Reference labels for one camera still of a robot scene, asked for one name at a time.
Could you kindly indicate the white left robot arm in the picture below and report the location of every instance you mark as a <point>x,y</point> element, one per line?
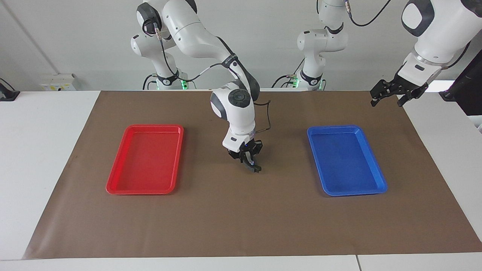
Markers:
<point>440,30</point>

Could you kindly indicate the curved brake shoe grey metal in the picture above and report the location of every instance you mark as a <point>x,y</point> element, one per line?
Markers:
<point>250,167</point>

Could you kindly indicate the red plastic tray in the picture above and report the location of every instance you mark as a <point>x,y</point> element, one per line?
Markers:
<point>147,162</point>

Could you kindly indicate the white wall socket box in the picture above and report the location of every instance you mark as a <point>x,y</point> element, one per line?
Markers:
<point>58,82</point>

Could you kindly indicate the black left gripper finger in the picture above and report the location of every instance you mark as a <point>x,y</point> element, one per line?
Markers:
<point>403,101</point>
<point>375,99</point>

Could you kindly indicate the blue plastic tray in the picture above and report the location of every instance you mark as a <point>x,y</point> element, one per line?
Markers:
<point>346,162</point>

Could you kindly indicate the black clamp mount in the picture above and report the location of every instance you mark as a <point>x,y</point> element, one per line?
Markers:
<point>7,96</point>

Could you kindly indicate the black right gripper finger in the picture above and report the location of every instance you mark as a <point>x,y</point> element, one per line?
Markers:
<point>256,158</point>
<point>244,160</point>

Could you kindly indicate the black monitor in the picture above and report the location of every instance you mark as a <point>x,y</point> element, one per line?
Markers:
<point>470,90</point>

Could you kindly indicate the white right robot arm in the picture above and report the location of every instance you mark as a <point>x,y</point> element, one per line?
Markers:
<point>196,34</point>

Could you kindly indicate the brown paper mat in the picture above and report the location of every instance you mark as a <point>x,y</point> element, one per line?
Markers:
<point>241,218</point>

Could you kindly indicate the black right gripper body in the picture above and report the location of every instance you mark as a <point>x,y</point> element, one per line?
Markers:
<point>246,150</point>

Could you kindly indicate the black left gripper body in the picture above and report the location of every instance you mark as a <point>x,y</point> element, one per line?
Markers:
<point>399,86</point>

